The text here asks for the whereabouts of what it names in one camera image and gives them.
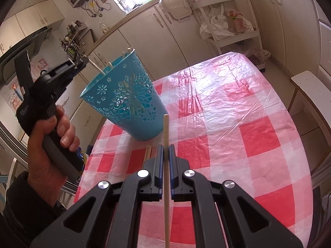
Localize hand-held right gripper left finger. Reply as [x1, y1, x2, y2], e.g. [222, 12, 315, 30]
[30, 145, 164, 248]

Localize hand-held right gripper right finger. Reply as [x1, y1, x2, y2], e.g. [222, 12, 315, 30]
[168, 145, 303, 248]

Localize row of wooden chopsticks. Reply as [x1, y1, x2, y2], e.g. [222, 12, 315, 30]
[143, 145, 154, 162]

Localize blue perforated plastic basket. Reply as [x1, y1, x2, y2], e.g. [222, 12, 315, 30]
[79, 50, 168, 142]

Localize person's left forearm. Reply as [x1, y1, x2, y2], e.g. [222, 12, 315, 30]
[0, 172, 68, 248]

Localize person's left hand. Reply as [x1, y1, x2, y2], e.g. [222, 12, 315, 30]
[27, 105, 80, 207]

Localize utensil drying rack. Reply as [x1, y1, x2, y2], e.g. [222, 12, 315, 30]
[59, 22, 89, 58]

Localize cream drawer cabinet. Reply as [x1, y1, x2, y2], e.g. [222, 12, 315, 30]
[55, 52, 110, 145]

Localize black range hood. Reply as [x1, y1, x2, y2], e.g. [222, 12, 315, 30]
[0, 26, 50, 83]

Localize blue snack packet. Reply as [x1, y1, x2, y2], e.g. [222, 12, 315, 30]
[77, 147, 88, 172]

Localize white folded step stool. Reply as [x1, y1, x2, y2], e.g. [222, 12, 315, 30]
[158, 0, 193, 21]

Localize white plastic bag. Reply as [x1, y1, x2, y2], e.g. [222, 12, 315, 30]
[199, 6, 236, 41]

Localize bag of goods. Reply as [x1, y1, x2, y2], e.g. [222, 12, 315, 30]
[240, 47, 271, 66]

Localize white rolling cart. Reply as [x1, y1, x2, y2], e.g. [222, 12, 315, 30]
[191, 0, 272, 71]

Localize white wooden chair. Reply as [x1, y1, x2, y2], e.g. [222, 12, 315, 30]
[290, 71, 331, 182]

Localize red printed plastic bag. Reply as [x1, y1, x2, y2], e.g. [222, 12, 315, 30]
[225, 9, 255, 33]

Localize cream tall cabinet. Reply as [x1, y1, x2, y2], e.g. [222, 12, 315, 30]
[244, 0, 331, 83]

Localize pink wall stickers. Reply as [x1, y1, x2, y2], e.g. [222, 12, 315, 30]
[5, 57, 49, 115]

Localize metal folding frame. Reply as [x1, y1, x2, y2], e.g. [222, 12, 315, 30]
[0, 120, 30, 161]

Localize cream upper wall cabinet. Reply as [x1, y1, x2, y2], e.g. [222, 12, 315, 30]
[0, 0, 65, 57]

